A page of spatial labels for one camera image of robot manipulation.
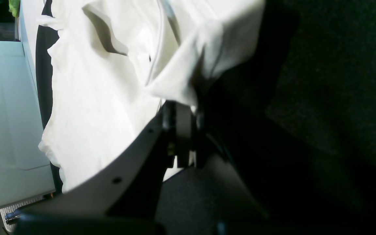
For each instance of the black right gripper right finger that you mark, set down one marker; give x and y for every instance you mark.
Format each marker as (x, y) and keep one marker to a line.
(242, 214)

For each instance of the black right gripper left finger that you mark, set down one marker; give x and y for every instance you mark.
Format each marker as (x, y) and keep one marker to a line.
(121, 199)

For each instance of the cream white T-shirt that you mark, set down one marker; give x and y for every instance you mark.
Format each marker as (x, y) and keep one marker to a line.
(105, 67)

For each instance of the white base left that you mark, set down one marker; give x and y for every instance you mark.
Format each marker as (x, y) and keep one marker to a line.
(25, 172)

